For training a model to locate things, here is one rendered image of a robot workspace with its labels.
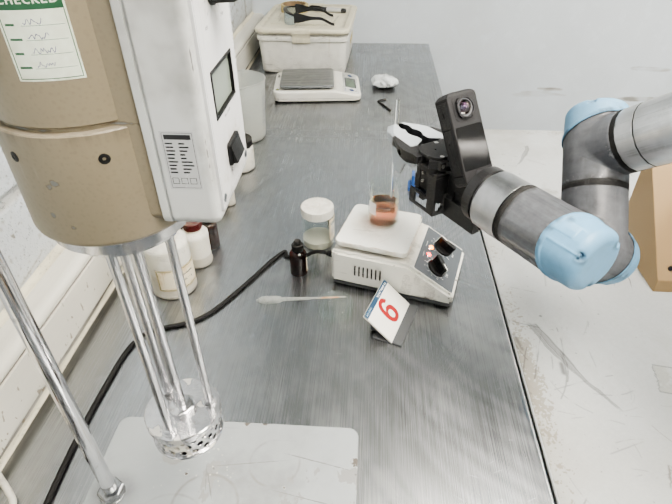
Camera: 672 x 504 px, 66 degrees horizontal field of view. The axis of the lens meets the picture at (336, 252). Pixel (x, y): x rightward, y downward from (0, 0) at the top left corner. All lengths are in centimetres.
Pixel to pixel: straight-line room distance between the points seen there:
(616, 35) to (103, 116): 219
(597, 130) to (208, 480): 60
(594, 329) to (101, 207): 73
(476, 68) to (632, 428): 171
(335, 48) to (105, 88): 153
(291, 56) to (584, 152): 128
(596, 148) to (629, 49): 173
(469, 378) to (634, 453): 21
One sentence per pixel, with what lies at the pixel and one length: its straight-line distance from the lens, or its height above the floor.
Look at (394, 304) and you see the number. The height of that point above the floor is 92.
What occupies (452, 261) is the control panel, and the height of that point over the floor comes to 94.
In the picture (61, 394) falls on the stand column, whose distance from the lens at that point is 54.
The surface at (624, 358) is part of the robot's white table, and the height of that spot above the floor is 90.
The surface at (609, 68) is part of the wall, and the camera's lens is 240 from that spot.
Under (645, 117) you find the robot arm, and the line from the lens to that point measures 66.
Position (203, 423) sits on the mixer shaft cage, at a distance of 50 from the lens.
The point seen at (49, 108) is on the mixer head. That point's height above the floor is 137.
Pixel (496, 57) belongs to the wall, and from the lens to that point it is 225.
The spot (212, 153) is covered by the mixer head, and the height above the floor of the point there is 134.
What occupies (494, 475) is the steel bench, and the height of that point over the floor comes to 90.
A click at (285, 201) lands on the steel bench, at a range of 109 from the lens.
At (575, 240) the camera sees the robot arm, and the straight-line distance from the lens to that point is 56.
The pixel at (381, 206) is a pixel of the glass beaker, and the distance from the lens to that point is 83.
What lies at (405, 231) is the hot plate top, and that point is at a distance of 85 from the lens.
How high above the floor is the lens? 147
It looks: 37 degrees down
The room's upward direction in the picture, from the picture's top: 1 degrees counter-clockwise
